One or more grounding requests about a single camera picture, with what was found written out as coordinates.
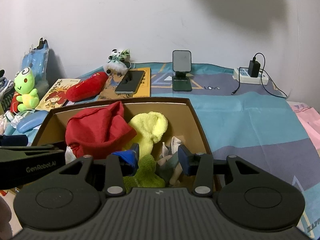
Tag green frog plush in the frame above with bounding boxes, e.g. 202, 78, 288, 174
14, 67, 40, 112

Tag red cartoon book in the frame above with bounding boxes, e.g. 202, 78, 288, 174
35, 79, 81, 111

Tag green sock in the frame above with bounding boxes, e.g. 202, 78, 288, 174
123, 154, 165, 193

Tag pink grey sock bundle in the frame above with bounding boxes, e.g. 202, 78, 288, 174
155, 136, 182, 186

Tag blue patterned bedsheet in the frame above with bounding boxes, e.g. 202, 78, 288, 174
4, 61, 320, 239

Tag panda plush toy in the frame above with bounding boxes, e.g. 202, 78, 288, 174
103, 49, 130, 76

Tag yellow book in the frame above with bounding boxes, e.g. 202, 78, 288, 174
98, 67, 151, 100

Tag black charger plug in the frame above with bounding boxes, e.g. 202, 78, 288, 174
248, 56, 260, 77

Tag red cloth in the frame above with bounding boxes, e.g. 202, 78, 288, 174
65, 101, 137, 159

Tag brown cardboard box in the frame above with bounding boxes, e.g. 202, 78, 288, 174
31, 96, 213, 190

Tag black charger cable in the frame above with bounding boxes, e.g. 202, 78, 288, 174
231, 52, 288, 99

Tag yellow fluffy towel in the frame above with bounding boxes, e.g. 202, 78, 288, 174
123, 112, 168, 160

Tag pink folded cloth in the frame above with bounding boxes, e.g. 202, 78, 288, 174
288, 101, 320, 152

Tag phone stand with mirror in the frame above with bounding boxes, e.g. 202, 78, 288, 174
172, 50, 192, 92

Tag white power strip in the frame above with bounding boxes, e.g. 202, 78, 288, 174
233, 67, 269, 85

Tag white towel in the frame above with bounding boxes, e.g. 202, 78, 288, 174
65, 146, 76, 164

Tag red plush pillow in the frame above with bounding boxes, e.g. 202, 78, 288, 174
66, 72, 108, 102

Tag smartphone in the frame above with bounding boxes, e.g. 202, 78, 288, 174
114, 70, 145, 95

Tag blue glasses case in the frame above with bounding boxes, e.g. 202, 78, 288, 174
16, 110, 48, 133

